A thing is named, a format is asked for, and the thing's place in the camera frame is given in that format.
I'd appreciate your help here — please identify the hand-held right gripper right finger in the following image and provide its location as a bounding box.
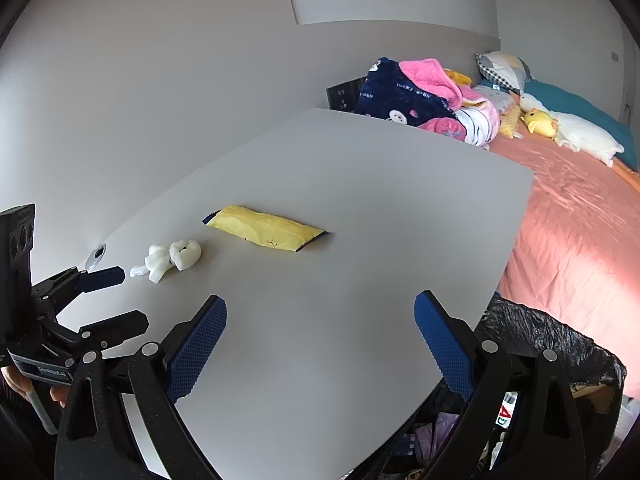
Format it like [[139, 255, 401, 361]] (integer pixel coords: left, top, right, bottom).
[[414, 290, 588, 480]]

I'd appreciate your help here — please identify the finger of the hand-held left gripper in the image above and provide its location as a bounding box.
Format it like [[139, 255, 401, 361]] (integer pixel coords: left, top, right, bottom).
[[50, 310, 150, 357], [32, 266, 126, 311]]

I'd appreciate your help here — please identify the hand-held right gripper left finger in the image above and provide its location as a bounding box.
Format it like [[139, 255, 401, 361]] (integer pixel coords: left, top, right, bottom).
[[54, 296, 228, 480]]

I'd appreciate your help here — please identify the white tissue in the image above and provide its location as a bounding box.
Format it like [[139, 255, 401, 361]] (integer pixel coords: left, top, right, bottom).
[[130, 240, 203, 285]]

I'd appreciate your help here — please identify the purple plastic bag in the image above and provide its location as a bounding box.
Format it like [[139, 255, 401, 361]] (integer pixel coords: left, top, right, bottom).
[[415, 412, 461, 461]]

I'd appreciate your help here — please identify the white cardboard medicine box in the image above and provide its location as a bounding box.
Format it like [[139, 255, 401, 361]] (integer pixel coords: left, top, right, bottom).
[[492, 392, 521, 431]]

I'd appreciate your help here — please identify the cardboard bin with black liner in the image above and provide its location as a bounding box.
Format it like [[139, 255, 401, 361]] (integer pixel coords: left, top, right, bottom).
[[380, 292, 628, 480]]

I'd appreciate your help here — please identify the yellow snack packet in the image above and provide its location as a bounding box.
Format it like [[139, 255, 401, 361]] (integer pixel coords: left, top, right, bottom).
[[202, 204, 336, 253]]

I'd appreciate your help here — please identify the person's left hand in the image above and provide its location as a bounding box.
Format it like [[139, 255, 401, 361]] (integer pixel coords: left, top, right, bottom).
[[0, 366, 72, 410]]

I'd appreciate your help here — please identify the bed with pink sheet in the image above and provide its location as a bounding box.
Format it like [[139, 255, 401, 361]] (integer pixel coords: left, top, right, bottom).
[[487, 130, 640, 401]]

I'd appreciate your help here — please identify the long yellow patterned pillow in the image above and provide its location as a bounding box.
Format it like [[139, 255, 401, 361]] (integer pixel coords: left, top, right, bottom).
[[498, 105, 524, 140]]

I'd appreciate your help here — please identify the yellow duck plush toy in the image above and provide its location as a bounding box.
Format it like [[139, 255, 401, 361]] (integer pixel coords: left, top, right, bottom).
[[522, 108, 559, 139]]

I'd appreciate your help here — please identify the white goose plush toy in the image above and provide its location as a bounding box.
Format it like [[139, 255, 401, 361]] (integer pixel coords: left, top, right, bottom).
[[520, 92, 640, 183]]

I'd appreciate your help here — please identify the navy cartoon fleece blanket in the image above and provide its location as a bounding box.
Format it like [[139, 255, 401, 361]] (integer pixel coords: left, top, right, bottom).
[[353, 57, 468, 137]]

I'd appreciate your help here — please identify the yellow fleece cloth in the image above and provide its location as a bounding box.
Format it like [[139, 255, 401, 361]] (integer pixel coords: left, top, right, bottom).
[[442, 67, 474, 87]]

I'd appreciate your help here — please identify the pink fleece garment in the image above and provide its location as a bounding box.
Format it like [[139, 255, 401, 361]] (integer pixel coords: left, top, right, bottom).
[[398, 58, 463, 109]]

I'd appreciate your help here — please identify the black socket panel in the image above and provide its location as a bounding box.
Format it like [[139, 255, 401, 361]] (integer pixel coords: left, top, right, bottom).
[[326, 77, 370, 111]]

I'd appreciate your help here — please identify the teal pillow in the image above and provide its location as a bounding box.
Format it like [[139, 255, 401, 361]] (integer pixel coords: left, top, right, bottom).
[[522, 80, 640, 171]]

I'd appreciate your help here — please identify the patchwork checked pillow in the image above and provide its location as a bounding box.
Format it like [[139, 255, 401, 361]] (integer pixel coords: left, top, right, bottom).
[[475, 51, 535, 95]]

